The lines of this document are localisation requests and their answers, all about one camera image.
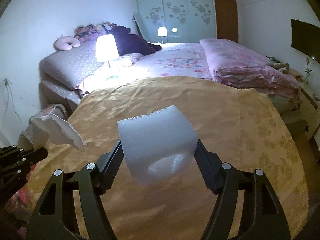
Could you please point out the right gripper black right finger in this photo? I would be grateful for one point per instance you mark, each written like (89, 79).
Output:
(218, 178)

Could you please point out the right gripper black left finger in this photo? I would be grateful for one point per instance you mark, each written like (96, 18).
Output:
(93, 181)

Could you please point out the white paper trash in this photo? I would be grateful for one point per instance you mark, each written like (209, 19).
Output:
(57, 131)

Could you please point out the white foam block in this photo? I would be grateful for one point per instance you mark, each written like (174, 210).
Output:
(158, 145)

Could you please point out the grey patterned pillow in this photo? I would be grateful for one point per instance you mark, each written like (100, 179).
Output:
(71, 67)

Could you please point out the folded pink quilt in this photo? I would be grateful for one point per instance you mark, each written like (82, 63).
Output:
(234, 65)

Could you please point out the floral pink bed sheet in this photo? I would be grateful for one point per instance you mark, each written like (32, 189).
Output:
(175, 59)

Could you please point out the pink neck pillow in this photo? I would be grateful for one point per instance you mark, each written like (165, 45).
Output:
(67, 43)

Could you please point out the glowing white table lamp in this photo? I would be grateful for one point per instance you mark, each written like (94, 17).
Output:
(106, 49)

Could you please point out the dark purple plush toy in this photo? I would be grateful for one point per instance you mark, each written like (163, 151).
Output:
(128, 43)

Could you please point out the pink plush toys pile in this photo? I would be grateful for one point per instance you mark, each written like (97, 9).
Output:
(92, 32)

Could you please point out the floral sliding wardrobe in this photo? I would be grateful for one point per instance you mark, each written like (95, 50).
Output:
(177, 21)

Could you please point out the brown wooden door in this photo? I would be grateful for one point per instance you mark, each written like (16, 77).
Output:
(227, 19)

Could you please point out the grey upholstered bed frame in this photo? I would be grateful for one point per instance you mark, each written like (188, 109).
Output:
(56, 94)

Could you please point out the black wall television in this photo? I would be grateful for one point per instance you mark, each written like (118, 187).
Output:
(305, 37)

